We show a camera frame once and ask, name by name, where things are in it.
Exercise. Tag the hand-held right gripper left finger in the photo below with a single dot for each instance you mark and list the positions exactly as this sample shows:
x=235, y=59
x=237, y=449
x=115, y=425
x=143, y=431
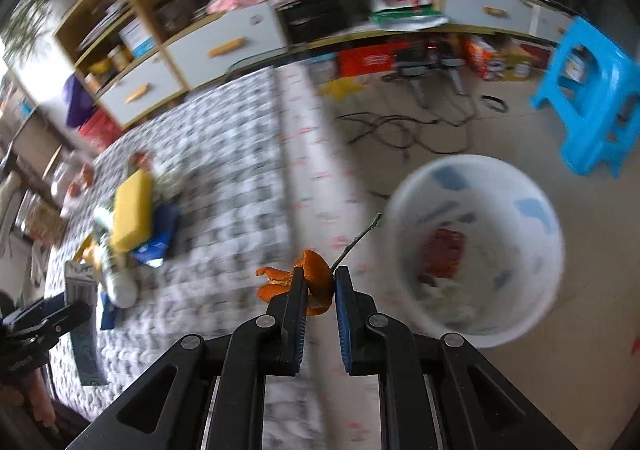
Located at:
x=301, y=325

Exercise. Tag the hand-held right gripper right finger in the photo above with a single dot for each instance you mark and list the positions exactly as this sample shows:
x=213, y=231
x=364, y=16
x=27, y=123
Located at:
x=342, y=330

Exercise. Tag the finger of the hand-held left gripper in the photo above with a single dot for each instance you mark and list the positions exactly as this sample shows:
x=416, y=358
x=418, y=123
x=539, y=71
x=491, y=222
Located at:
x=37, y=312
x=60, y=322

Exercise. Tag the orange peel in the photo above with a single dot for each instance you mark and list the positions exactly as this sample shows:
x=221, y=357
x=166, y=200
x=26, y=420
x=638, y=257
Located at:
x=319, y=277

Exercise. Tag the thin brown twig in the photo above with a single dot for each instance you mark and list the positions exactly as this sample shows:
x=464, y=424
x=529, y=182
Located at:
x=357, y=237

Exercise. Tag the white plastic waste bin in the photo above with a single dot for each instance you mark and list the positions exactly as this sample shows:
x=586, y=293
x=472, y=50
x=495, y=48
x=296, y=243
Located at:
x=500, y=250

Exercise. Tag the person's left forearm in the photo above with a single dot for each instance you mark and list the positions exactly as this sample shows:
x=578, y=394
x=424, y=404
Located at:
x=37, y=397

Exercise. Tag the grey flat carton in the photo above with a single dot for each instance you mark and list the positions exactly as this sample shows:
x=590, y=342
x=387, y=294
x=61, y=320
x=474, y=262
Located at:
x=85, y=330

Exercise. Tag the white plastic bottle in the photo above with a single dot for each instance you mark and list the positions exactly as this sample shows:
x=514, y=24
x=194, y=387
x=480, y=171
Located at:
x=117, y=275

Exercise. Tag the clear bag of snacks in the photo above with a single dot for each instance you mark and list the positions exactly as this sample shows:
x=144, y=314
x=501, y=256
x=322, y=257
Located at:
x=42, y=225

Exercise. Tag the red wrapper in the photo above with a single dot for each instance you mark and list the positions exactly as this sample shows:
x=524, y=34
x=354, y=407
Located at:
x=442, y=252

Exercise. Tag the blue snack packet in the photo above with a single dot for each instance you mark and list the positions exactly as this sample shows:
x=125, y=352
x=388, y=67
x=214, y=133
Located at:
x=160, y=235

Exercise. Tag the yellow sponge block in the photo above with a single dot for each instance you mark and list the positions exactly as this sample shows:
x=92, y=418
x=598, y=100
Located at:
x=132, y=210

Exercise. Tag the grey white checkered blanket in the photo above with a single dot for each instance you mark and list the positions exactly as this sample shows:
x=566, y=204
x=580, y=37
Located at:
x=220, y=170

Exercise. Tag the white cherry print sheet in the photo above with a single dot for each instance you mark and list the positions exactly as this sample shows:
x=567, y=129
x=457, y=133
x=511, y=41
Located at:
x=305, y=140

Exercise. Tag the red bag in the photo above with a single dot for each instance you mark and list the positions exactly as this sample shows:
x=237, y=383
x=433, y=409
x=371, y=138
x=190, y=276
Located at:
x=100, y=130

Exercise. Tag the purple bag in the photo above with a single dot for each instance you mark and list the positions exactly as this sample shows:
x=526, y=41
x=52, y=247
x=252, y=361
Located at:
x=77, y=103

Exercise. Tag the yellow star toy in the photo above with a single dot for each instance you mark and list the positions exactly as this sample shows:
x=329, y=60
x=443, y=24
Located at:
x=342, y=88

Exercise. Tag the yellow jar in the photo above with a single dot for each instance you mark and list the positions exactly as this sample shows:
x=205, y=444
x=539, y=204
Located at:
x=121, y=59

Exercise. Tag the red cardboard box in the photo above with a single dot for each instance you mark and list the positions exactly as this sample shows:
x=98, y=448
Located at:
x=372, y=60

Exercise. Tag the wooden shelf cabinet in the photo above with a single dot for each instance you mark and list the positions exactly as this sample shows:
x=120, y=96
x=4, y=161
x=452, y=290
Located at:
x=310, y=38

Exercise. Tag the white box blue label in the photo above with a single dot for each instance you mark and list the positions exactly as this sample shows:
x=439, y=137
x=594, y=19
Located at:
x=140, y=38

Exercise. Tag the black box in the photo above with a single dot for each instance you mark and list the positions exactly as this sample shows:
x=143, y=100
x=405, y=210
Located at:
x=310, y=18

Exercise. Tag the orange cardboard box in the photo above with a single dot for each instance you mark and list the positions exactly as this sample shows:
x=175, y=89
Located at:
x=492, y=60

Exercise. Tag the blue plastic stool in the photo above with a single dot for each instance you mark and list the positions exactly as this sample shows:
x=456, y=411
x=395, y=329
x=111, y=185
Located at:
x=585, y=95

